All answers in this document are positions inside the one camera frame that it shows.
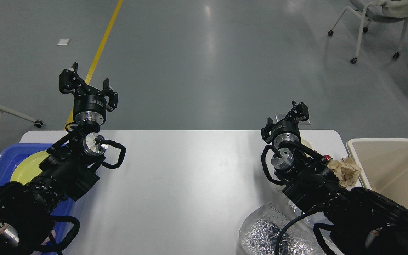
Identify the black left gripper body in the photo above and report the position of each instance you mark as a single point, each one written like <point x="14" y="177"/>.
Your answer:
<point x="91" y="107"/>

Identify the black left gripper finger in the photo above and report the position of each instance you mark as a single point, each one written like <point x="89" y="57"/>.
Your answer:
<point x="71" y="83"/>
<point x="107" y="91"/>

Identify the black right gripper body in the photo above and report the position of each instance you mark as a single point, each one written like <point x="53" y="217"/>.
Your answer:
<point x="285" y="131"/>

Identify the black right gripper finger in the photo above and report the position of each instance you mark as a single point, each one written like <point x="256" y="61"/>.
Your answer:
<point x="298" y="113"/>
<point x="266" y="131"/>

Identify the yellow plastic plate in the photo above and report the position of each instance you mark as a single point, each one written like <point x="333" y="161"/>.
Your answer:
<point x="29" y="168"/>

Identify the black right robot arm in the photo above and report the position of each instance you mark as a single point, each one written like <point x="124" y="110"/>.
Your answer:
<point x="362" y="221"/>

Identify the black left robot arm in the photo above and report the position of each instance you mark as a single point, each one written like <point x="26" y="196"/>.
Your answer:
<point x="69" y="171"/>

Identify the small white cup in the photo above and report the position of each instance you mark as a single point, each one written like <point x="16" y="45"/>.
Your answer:
<point x="306" y="143"/>

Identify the crumpled brown paper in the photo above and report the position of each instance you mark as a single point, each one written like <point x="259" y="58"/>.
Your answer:
<point x="346" y="170"/>

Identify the crumpled silver foil wrapper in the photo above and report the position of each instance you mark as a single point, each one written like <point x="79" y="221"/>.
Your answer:
<point x="259" y="232"/>

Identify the blue plastic tray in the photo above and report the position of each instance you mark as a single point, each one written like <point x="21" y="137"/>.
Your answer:
<point x="11" y="157"/>

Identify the beige plastic bin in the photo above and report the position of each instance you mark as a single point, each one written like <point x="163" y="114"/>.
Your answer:
<point x="384" y="163"/>

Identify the white chair top right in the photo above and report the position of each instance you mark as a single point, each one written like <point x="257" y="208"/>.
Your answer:
<point x="379" y="11"/>

